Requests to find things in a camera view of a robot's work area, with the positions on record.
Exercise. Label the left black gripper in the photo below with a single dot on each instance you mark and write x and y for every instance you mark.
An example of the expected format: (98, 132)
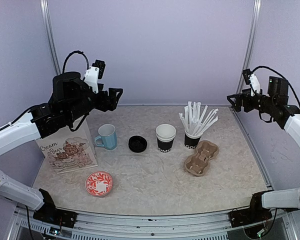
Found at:
(103, 105)

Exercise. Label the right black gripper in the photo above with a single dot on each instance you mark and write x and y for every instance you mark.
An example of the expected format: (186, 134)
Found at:
(245, 94)

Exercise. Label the black plastic cup lid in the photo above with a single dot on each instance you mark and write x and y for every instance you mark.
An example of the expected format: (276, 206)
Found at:
(137, 144)

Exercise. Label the black paper coffee cup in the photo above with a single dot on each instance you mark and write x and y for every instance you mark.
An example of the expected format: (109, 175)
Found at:
(165, 134)

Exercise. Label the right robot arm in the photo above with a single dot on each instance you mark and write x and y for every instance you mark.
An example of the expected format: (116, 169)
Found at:
(287, 116)

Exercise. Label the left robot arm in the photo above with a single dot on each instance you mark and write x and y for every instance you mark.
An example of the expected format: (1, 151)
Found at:
(72, 98)

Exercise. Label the light blue mug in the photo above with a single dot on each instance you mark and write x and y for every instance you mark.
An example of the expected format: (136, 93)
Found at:
(107, 137)

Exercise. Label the white wrapped straws bundle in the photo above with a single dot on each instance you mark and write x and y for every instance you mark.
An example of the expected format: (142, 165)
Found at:
(196, 120)

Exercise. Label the black cup holding straws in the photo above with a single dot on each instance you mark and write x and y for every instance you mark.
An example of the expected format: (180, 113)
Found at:
(191, 141)

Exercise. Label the cream bear paper bag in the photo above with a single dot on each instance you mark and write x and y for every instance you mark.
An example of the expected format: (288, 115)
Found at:
(69, 151)

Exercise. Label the brown pulp cup carrier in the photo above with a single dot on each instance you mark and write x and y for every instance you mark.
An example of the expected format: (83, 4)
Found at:
(198, 163)

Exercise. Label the red patterned bowl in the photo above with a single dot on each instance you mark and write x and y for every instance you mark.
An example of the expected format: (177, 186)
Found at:
(99, 184)

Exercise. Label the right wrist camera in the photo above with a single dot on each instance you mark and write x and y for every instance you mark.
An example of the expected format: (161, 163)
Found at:
(251, 79)

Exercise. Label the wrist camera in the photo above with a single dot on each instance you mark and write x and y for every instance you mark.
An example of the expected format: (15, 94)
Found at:
(251, 79)
(93, 74)

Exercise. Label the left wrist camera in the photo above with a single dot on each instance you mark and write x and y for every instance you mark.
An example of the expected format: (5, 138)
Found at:
(93, 74)

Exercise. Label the right aluminium post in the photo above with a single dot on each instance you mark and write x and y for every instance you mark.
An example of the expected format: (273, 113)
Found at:
(252, 33)

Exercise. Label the aluminium post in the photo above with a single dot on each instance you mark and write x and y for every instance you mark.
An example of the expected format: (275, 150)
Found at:
(252, 33)
(49, 33)

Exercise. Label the left aluminium post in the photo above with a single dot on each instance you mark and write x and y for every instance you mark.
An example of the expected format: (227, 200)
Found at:
(49, 33)

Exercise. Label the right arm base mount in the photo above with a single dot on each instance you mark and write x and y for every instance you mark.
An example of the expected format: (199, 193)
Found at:
(253, 214)

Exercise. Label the aluminium front rail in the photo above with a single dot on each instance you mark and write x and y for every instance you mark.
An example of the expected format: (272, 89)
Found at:
(99, 226)

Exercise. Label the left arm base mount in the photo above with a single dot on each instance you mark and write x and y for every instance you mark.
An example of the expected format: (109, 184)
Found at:
(48, 213)

